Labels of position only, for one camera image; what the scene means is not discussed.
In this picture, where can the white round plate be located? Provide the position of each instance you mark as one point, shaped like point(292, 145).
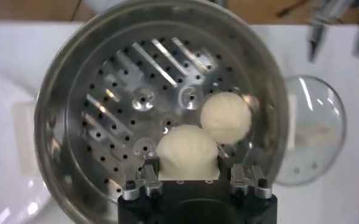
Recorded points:
point(2, 152)

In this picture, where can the round glass pot lid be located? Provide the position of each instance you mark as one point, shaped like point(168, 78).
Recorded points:
point(319, 121)

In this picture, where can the white steamed baozi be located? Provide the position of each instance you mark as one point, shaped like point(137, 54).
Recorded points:
point(186, 152)
point(226, 117)

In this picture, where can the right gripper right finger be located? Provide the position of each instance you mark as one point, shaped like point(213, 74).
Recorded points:
point(243, 179)

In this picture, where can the stainless steel steamer basket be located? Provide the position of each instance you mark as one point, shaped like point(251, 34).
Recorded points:
point(136, 76)

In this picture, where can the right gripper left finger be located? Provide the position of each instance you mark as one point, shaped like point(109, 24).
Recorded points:
point(150, 182)

